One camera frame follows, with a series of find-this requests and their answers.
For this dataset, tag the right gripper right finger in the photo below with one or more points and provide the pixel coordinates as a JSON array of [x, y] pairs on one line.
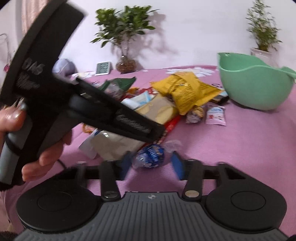
[[194, 172]]

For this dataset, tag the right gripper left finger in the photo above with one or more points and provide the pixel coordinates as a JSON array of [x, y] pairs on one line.
[[108, 172]]

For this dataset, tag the white blue snack box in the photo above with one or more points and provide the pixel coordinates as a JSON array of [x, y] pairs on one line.
[[108, 146]]

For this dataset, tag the blue candy ball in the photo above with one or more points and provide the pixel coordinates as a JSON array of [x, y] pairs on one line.
[[155, 155]]

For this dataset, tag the red snack packet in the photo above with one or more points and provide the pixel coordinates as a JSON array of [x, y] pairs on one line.
[[169, 126]]

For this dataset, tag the pink peach snack packet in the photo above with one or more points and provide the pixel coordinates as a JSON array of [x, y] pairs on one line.
[[215, 115]]

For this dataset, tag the light blue cracker packet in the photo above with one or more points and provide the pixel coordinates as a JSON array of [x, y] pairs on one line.
[[138, 101]]

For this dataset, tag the yellow chip bag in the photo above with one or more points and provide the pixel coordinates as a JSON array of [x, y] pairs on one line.
[[186, 90]]

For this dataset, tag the green clear snack bag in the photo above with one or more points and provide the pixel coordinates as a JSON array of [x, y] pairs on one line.
[[117, 87]]

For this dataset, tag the cream yellow snack pouch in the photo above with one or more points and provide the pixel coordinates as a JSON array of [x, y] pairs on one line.
[[159, 109]]

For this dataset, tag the black snack bar packet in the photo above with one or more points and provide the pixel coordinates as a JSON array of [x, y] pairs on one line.
[[221, 98]]

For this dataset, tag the light blue folded cloth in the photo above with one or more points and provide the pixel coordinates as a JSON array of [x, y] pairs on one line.
[[64, 67]]

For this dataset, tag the pink floral tablecloth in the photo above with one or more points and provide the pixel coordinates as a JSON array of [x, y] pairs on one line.
[[261, 144]]

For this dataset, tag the white digital clock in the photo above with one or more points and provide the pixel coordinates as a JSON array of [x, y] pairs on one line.
[[103, 68]]

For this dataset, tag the leafy plant in glass vase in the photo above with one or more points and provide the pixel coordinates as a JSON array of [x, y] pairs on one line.
[[120, 28]]

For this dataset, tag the green plastic bowl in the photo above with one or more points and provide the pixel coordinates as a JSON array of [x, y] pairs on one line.
[[252, 83]]

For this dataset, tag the small plant in white pot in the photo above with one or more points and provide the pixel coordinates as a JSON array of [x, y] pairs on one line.
[[263, 29]]

